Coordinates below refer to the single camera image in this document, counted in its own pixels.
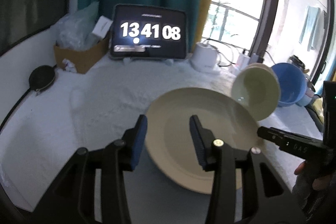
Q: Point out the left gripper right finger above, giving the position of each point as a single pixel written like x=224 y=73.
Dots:
x=266 y=198

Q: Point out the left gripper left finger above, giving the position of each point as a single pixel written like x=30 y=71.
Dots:
x=70 y=197

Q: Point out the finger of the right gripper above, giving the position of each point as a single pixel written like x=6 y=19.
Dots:
x=273 y=135

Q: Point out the beige round plate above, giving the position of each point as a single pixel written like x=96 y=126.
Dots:
x=169 y=142

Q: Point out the large dark blue bowl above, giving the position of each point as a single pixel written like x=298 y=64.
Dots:
x=292 y=83

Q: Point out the pale green bowl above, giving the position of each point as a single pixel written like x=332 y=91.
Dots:
x=257 y=90

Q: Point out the pink strawberry ceramic bowl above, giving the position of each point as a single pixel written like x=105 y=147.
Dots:
x=263 y=66

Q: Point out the person's right hand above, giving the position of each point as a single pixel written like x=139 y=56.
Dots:
x=318 y=183

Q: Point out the light blue small bowl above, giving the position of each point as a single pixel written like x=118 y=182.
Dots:
x=306 y=99

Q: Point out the yellow tissue pack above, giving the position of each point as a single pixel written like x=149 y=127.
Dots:
x=318 y=108

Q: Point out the steel travel tumbler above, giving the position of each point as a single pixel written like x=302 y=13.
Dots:
x=294 y=60

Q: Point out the white textured tablecloth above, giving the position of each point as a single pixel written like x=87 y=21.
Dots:
x=91 y=110

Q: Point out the white desk lamp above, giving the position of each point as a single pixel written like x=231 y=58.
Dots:
x=205 y=58

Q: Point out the hanging blue towel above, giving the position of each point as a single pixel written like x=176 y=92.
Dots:
x=309 y=26

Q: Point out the round black puck device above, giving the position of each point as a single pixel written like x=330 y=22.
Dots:
x=41 y=78

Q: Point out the cardboard box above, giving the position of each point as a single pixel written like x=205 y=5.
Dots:
x=81 y=61

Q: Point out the tablet showing clock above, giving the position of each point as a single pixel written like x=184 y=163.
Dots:
x=148 y=32

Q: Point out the clear plastic bag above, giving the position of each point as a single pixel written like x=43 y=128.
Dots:
x=74 y=31

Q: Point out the small white box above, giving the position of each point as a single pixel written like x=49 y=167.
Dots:
x=102 y=27

